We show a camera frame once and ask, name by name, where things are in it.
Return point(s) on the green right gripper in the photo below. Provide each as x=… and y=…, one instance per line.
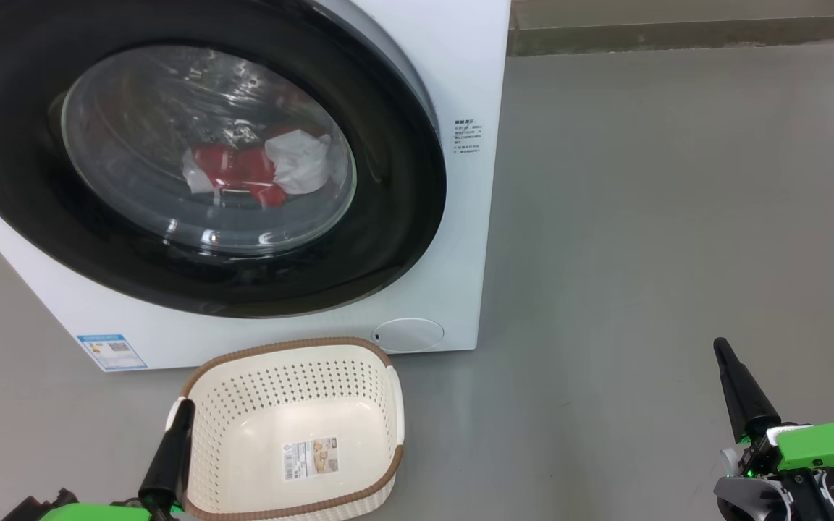
x=830, y=443

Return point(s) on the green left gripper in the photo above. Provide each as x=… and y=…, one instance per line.
x=98, y=514

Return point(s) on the red and white garment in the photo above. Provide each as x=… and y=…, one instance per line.
x=239, y=166

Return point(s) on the washing machine door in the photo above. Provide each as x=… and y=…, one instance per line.
x=388, y=217

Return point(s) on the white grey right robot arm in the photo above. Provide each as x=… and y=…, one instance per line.
x=750, y=499

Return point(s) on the cream perforated laundry basket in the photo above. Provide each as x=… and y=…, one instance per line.
x=272, y=427

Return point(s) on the white front-load washing machine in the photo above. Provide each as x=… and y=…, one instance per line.
x=460, y=239

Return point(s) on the steel washing machine drum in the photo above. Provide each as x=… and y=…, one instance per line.
x=149, y=108

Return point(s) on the blue energy label sticker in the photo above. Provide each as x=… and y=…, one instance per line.
x=111, y=352

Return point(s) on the round white filter cover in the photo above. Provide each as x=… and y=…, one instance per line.
x=407, y=336

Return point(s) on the printed warning text label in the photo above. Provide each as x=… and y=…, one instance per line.
x=467, y=137

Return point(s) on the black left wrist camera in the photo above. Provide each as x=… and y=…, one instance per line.
x=40, y=505

